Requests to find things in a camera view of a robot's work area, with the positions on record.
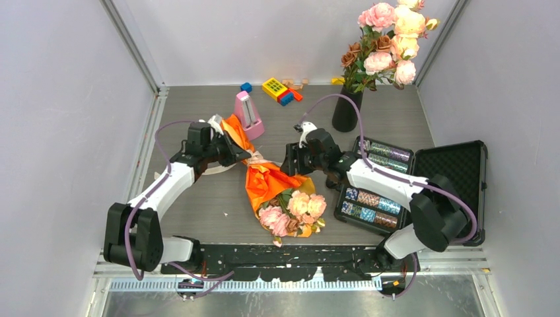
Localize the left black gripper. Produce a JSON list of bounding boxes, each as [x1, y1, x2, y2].
[[203, 130, 250, 168]]

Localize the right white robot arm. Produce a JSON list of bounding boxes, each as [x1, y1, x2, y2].
[[281, 122, 475, 271]]

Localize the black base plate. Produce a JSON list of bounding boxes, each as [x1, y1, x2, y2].
[[184, 244, 413, 282]]

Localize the black vase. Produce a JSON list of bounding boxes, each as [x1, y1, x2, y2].
[[332, 87, 363, 133]]

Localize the orange flower bouquet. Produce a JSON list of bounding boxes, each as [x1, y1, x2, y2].
[[221, 115, 327, 248]]

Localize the blue toy block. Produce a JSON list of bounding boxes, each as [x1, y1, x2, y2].
[[240, 82, 253, 93]]

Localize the pink metronome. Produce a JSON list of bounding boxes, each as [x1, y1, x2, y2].
[[233, 91, 265, 141]]

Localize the small yellow toy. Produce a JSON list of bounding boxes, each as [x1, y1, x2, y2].
[[331, 77, 346, 85]]

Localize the red blue toy blocks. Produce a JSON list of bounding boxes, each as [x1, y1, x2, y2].
[[277, 88, 303, 106]]

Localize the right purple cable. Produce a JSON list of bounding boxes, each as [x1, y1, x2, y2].
[[297, 92, 479, 300]]

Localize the wooden toy pieces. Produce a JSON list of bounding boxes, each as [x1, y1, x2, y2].
[[281, 78, 309, 90]]

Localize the yellow toy block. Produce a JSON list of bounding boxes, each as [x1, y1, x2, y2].
[[262, 77, 288, 101]]

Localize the cream printed ribbon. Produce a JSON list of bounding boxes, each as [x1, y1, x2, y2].
[[201, 151, 265, 177]]

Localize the pink flowers in vase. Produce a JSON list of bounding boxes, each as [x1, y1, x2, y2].
[[341, 1, 440, 94]]

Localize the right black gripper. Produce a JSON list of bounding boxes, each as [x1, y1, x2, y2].
[[280, 141, 326, 177]]

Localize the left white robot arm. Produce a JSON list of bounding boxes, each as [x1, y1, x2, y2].
[[103, 115, 251, 280]]

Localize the black poker chip case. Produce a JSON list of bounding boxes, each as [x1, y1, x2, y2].
[[326, 135, 489, 247]]

